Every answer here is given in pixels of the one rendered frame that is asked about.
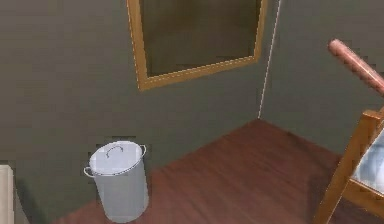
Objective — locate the cream white furniture edge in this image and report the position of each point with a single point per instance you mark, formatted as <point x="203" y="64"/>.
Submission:
<point x="6" y="195"/>

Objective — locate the wooden framed window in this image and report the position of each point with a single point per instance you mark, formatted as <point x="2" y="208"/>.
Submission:
<point x="200" y="33"/>

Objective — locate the grey metal bin with lid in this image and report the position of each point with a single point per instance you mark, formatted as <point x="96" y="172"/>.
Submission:
<point x="120" y="186"/>

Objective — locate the wooden chair with pale seat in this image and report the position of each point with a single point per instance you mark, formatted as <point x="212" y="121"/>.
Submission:
<point x="363" y="166"/>

